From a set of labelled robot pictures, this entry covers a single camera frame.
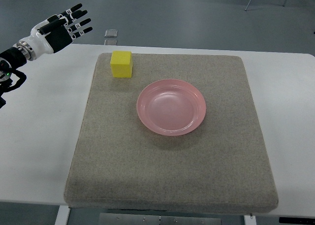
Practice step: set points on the yellow foam block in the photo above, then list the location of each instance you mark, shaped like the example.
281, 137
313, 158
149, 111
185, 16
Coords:
121, 64

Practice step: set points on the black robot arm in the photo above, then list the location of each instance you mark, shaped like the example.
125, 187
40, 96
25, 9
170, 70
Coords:
10, 77

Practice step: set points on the white table leg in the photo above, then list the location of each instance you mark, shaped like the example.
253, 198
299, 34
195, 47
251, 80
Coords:
62, 215

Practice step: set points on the pink plate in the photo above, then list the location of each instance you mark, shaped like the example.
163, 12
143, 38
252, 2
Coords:
171, 107

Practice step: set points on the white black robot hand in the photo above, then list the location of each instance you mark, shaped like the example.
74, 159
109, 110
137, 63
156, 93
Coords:
54, 33

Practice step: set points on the beige fabric mat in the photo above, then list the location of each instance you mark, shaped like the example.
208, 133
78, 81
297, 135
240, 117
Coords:
220, 167

